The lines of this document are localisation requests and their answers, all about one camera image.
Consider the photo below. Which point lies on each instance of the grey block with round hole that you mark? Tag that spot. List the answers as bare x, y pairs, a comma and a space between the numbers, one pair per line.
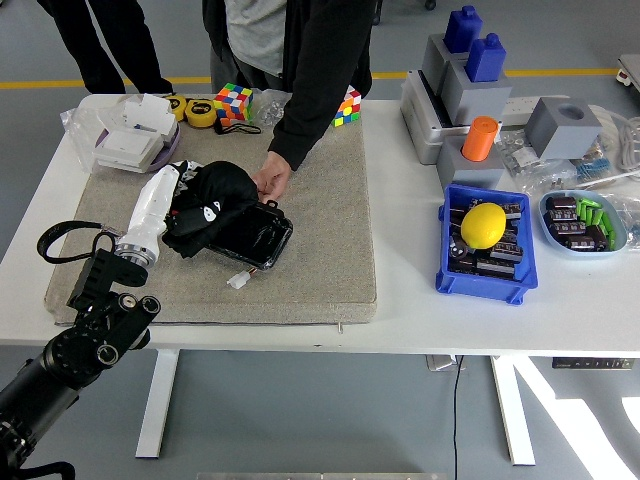
555, 135

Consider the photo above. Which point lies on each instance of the blue plastic bin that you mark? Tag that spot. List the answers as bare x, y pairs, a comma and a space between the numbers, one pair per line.
480, 295

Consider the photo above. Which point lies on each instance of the person's hand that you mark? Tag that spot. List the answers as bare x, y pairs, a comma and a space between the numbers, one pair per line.
275, 175

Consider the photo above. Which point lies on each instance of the purple bowl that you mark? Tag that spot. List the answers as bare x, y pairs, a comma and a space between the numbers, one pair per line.
170, 150

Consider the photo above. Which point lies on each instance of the black rag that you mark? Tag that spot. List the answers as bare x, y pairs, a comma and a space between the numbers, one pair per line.
225, 185

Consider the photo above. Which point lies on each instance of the grey box under table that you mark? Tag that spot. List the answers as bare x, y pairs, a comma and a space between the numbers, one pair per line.
440, 362

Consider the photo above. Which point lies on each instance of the table height control panel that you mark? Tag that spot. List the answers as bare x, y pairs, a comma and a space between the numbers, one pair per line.
590, 364

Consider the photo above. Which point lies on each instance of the yellow tape measure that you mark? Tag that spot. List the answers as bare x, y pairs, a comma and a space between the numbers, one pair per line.
177, 106
200, 112

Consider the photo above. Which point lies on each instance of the black glossy panel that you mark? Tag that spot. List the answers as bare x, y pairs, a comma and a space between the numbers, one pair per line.
255, 235

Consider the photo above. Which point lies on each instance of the orange cylinder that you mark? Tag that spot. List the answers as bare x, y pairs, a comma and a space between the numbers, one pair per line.
480, 140

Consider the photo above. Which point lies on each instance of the grey-brown mat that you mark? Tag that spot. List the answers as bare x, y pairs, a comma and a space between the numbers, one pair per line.
300, 275

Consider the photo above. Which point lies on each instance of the clear plastic bag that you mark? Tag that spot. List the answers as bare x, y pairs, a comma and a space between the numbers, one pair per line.
631, 220
80, 130

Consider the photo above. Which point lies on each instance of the person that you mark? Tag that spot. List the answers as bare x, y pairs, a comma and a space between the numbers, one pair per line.
320, 50
100, 40

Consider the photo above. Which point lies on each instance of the white power strip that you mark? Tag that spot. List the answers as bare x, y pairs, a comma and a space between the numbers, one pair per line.
520, 107

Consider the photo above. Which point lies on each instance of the yellow lemon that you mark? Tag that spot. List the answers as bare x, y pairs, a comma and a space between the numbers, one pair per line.
482, 225

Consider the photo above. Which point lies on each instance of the clear bag of small parts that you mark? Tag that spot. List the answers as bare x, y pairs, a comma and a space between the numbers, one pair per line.
550, 180
517, 155

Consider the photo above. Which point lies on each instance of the light blue bowl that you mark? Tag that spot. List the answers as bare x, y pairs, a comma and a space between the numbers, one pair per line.
620, 235

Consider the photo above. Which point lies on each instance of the grey holder block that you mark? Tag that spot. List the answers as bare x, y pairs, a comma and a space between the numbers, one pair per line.
435, 60
475, 102

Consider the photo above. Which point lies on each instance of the blue bottle-shaped block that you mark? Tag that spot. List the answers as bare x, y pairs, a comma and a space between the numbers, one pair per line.
462, 30
487, 60

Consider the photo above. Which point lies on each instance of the flat white box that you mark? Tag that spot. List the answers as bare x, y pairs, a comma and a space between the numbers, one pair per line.
125, 147

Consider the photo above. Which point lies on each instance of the bag of blue resistors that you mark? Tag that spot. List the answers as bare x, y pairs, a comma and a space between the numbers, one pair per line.
592, 165

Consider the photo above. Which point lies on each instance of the pile of small white boxes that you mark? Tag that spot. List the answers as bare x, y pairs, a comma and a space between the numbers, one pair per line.
145, 110

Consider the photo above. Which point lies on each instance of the grey block holding cylinder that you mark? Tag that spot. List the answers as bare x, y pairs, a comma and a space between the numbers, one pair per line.
470, 172

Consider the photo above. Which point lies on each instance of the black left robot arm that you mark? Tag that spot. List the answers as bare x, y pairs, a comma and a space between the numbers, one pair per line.
100, 285

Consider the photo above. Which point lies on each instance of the clear bag of metal parts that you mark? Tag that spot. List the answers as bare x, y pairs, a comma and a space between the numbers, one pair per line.
267, 112

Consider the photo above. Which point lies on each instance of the light grey enclosure box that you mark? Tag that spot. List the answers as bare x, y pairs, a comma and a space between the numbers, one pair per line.
417, 125

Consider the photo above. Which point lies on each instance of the white table leg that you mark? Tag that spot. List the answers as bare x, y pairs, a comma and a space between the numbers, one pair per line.
512, 410
157, 400

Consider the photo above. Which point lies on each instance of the green battery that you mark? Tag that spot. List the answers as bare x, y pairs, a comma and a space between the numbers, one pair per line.
598, 218
582, 208
608, 224
590, 212

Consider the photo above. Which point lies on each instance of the colourful puzzle cube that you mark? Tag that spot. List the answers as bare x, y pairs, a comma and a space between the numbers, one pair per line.
234, 102
347, 112

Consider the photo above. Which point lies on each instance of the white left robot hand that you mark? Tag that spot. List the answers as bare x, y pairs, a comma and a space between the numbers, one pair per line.
150, 205

